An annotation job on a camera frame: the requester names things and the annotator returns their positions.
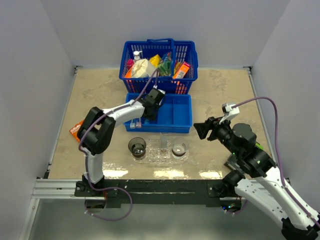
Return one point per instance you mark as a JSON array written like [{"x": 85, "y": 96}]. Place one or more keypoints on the pink box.
[{"x": 129, "y": 64}]

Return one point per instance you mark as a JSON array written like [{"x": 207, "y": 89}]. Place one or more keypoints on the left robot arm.
[{"x": 96, "y": 132}]

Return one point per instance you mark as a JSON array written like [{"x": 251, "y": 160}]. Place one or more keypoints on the dark brown banded cup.
[{"x": 137, "y": 147}]

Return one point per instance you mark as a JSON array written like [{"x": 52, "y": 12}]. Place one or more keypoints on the white-blue wrapped toothbrush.
[{"x": 132, "y": 124}]

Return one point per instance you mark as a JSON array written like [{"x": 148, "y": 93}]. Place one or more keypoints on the blue compartment organizer bin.
[{"x": 175, "y": 116}]

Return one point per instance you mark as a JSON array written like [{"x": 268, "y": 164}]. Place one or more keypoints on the orange scrub package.
[{"x": 129, "y": 73}]

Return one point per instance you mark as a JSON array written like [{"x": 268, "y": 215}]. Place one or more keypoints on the white pump bottle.
[{"x": 136, "y": 55}]

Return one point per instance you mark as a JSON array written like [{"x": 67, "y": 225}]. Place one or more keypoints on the orange box on table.
[{"x": 74, "y": 130}]

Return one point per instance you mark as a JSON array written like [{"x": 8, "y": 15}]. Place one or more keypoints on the orange white carton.
[{"x": 180, "y": 70}]

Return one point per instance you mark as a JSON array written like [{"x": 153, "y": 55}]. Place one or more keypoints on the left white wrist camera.
[{"x": 159, "y": 90}]

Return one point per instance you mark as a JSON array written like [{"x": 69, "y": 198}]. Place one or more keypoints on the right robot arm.
[{"x": 259, "y": 181}]

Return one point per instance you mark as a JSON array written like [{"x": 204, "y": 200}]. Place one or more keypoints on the cream paper bag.
[{"x": 142, "y": 68}]

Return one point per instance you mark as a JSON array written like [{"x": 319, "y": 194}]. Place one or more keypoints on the pink wrapped toothbrush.
[{"x": 139, "y": 123}]

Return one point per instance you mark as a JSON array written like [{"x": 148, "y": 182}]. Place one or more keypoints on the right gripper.
[{"x": 213, "y": 124}]

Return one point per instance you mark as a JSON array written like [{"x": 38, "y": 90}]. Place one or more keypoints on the clear small textured tray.
[{"x": 153, "y": 154}]

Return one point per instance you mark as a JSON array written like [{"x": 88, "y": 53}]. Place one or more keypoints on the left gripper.
[{"x": 152, "y": 117}]

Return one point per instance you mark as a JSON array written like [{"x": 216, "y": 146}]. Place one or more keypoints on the clear blue banded cup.
[{"x": 179, "y": 147}]

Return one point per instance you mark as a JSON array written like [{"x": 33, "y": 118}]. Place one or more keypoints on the clear oval textured tray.
[{"x": 176, "y": 161}]

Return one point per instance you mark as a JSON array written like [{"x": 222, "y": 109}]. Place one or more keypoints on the green sponge package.
[{"x": 165, "y": 64}]

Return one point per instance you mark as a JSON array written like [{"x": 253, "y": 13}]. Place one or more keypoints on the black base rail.
[{"x": 161, "y": 192}]

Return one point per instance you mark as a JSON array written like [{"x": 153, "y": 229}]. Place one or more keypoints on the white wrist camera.
[
  {"x": 159, "y": 90},
  {"x": 230, "y": 111}
]

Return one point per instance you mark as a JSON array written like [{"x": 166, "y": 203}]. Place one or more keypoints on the yellow snack packet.
[{"x": 155, "y": 60}]

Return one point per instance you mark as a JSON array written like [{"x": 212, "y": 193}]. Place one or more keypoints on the green yellow razor package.
[{"x": 258, "y": 145}]

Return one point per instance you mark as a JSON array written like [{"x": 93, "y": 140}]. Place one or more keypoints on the blue plastic shopping basket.
[{"x": 181, "y": 51}]

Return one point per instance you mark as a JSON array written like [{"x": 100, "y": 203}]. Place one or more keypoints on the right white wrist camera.
[{"x": 230, "y": 111}]

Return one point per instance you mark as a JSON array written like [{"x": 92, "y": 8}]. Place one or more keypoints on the dark package on table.
[{"x": 231, "y": 163}]

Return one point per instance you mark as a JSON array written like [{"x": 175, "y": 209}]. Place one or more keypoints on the white orange toothpaste tube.
[{"x": 163, "y": 142}]

